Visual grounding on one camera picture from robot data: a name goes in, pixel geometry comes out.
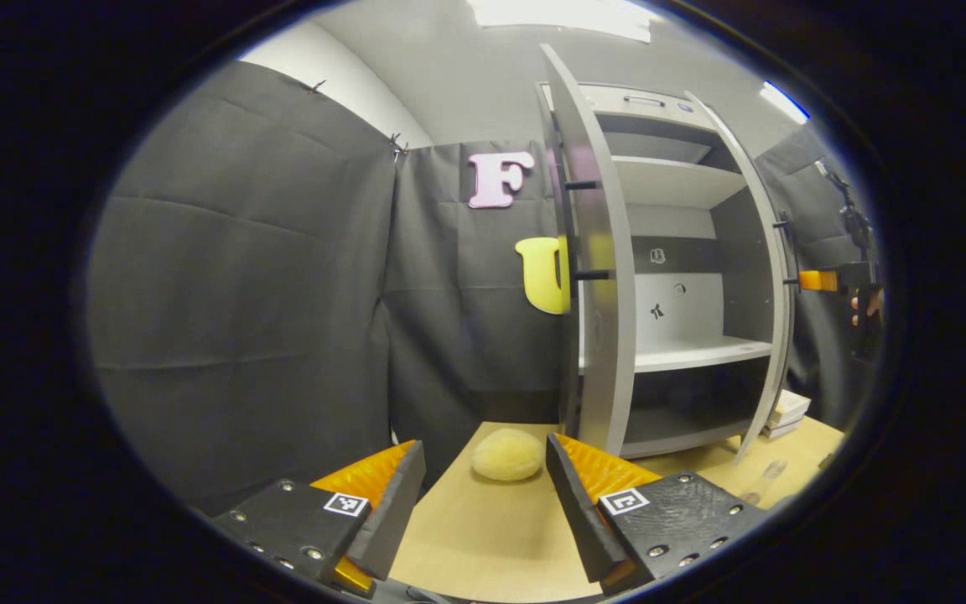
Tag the grey cabinet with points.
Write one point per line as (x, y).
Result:
(734, 252)

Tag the metal curtain clip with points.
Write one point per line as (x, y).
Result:
(397, 147)
(317, 85)

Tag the small ceiling light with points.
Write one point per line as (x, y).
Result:
(783, 101)

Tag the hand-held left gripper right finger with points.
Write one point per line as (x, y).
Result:
(579, 520)

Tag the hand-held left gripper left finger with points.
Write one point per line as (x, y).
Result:
(391, 512)

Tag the pale yellow round sponge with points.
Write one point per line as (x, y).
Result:
(506, 455)

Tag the long ceiling light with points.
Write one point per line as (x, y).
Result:
(567, 17)

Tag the black backdrop cloth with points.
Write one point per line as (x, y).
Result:
(466, 335)

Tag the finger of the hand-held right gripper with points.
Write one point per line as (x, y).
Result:
(818, 280)

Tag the white book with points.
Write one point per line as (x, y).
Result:
(782, 429)

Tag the dark grey quilted curtain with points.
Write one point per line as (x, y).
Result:
(814, 377)
(240, 294)

